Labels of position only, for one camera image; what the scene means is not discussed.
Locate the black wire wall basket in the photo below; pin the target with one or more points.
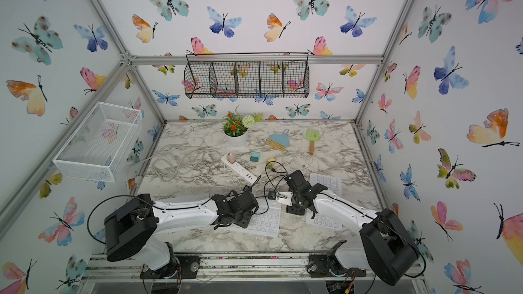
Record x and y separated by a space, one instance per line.
247 75

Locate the pink plug adapter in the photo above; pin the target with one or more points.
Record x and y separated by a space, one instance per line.
231 158

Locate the yellow plug adapter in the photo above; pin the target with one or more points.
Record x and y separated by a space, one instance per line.
270 163

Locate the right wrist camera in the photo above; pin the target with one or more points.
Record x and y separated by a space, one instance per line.
284 198

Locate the white potted flower plant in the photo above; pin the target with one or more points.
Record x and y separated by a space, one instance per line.
236 127

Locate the white power strip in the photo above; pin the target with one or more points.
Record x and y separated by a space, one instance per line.
241 171

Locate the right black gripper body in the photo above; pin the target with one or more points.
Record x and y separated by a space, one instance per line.
295 208

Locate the white mesh wall basket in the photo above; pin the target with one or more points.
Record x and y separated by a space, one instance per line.
96 147

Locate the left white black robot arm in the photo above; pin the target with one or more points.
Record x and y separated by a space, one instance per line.
131 230

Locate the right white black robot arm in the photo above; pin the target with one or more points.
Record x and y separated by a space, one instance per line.
390 251

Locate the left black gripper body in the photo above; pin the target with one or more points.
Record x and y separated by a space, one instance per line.
242 221

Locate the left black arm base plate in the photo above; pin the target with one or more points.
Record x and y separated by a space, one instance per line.
181 267

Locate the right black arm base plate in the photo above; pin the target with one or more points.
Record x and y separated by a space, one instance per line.
339 261

